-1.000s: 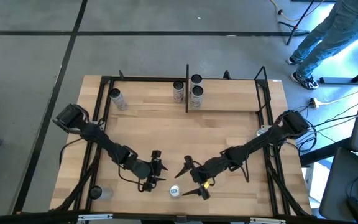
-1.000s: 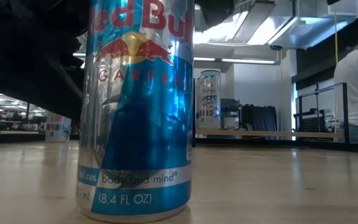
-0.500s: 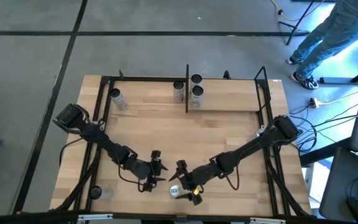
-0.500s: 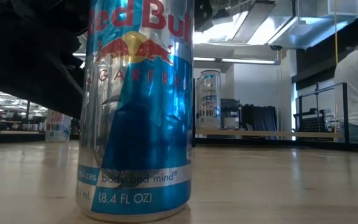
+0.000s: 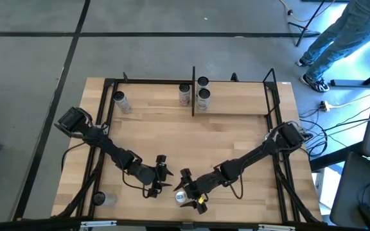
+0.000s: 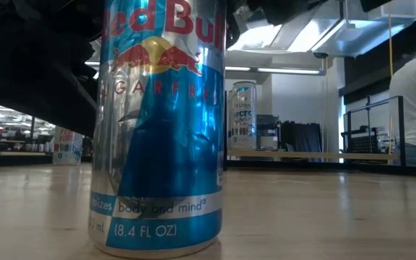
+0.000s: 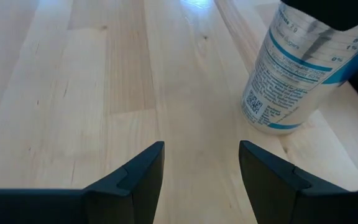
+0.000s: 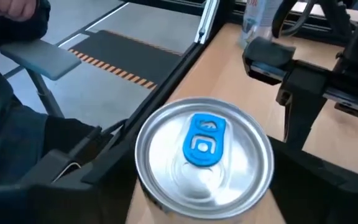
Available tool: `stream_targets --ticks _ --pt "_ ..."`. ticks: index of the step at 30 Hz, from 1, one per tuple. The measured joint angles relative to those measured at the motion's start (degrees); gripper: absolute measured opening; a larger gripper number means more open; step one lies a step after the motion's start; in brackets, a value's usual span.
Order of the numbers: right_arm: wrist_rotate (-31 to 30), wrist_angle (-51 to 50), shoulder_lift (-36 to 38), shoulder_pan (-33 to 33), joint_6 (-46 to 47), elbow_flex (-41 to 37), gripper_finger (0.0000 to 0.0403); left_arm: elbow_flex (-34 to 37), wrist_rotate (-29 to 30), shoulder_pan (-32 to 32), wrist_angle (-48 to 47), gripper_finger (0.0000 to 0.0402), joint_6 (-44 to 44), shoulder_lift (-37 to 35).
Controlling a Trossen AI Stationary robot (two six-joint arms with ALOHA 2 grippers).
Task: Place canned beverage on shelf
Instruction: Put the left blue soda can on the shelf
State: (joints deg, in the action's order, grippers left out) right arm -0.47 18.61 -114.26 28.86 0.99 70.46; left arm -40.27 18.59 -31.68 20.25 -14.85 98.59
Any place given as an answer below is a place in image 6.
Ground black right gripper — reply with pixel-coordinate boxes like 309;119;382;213
261;0;326;27

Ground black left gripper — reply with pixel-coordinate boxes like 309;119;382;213
0;0;104;138

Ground white Celsius Peach Vibe can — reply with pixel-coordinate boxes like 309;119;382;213
52;126;85;166

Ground white Celsius Arctic Vibe can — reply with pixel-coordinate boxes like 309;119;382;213
230;80;258;151

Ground blue silver Red Bull can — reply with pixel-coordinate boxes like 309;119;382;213
87;0;228;259

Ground silver ventilation hood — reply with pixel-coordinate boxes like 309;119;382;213
225;0;416;59

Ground black cabinet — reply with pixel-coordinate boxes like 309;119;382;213
256;114;280;150

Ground black upright panels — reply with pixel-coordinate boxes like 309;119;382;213
279;121;323;153

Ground black pegboard rack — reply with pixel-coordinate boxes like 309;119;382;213
341;126;379;155

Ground person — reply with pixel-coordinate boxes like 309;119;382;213
388;35;416;169

